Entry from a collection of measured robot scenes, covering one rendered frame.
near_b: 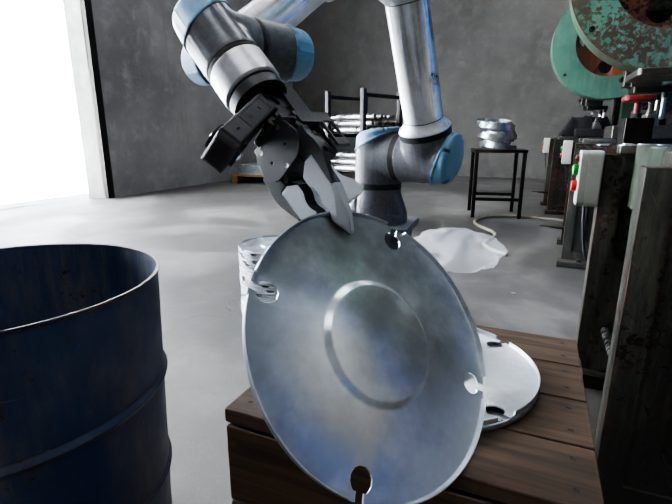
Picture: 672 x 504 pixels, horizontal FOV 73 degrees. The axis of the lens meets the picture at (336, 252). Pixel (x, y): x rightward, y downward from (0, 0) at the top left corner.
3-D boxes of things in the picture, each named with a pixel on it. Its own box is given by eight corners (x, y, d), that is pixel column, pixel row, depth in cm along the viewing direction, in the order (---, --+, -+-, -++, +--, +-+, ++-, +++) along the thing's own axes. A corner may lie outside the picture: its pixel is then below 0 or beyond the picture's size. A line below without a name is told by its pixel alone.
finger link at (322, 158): (349, 171, 47) (302, 112, 50) (340, 172, 46) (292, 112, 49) (325, 201, 50) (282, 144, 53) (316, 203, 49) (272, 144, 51)
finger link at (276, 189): (326, 202, 51) (286, 142, 52) (315, 204, 49) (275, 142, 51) (303, 226, 53) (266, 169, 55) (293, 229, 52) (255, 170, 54)
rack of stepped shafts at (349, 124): (366, 234, 313) (369, 87, 289) (319, 225, 343) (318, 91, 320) (403, 225, 343) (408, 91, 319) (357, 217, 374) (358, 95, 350)
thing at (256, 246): (261, 259, 152) (261, 257, 152) (225, 243, 175) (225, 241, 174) (331, 247, 169) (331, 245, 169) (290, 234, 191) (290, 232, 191)
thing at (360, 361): (191, 456, 32) (194, 456, 32) (286, 169, 49) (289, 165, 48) (482, 539, 43) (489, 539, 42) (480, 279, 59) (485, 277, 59)
